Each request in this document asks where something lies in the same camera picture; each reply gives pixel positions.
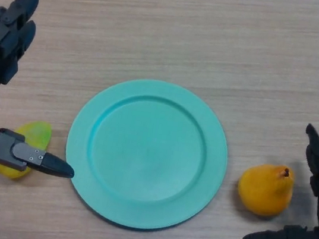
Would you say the yellow orange pear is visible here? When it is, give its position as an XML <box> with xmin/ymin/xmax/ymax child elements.
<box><xmin>234</xmin><ymin>158</ymin><xmax>296</xmax><ymax>221</ymax></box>

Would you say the teal round plate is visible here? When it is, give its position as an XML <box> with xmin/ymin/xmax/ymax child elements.
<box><xmin>55</xmin><ymin>68</ymin><xmax>239</xmax><ymax>239</ymax></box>

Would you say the yellow green starfruit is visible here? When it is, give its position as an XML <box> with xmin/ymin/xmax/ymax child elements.
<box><xmin>0</xmin><ymin>115</ymin><xmax>54</xmax><ymax>186</ymax></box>

